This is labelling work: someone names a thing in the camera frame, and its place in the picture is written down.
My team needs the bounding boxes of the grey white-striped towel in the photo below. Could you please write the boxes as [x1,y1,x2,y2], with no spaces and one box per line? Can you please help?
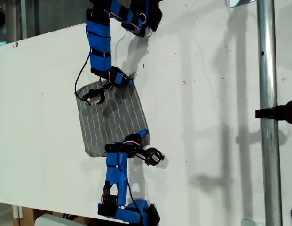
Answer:
[74,81,150,158]

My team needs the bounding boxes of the white box under table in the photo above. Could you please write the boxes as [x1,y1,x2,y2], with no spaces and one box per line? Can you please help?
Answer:
[34,213,90,226]

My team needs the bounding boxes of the wooden table leg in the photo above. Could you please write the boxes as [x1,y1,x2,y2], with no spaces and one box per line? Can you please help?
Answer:
[20,206,35,226]

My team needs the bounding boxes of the gripper camera black stalk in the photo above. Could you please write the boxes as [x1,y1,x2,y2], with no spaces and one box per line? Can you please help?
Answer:
[135,148,149,162]
[98,82,111,95]

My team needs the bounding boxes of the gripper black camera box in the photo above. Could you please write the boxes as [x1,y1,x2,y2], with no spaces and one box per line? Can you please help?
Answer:
[83,89,106,106]
[144,147,165,167]

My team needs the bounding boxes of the gripper camera black cable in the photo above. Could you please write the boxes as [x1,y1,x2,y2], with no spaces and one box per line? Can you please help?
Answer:
[74,46,93,101]
[117,150,141,210]

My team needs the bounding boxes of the white bracket under table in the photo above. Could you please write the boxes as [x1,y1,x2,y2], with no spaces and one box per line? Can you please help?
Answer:
[12,204,24,220]

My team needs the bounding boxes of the steel post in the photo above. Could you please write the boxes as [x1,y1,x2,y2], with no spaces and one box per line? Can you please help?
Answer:
[256,0,283,226]

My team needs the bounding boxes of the black post clamp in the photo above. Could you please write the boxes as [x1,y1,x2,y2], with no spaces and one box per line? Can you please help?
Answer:
[254,100,292,125]

